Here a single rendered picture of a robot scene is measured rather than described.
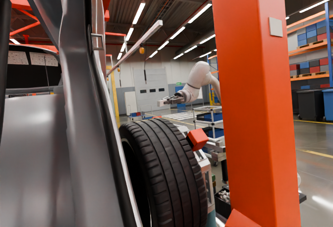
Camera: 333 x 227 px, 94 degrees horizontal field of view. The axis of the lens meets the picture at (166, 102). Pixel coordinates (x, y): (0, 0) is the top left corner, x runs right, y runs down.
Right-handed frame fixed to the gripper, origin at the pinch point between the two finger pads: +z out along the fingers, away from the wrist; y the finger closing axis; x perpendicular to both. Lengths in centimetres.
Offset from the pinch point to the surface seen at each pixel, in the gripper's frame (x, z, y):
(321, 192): -124, -164, -106
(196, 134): -12.8, 1.8, -20.8
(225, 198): -69, -31, -29
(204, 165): -26.8, 2.6, -25.1
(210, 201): -45, 2, -29
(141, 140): -12.3, 21.0, -3.9
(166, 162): -19.3, 19.9, -15.7
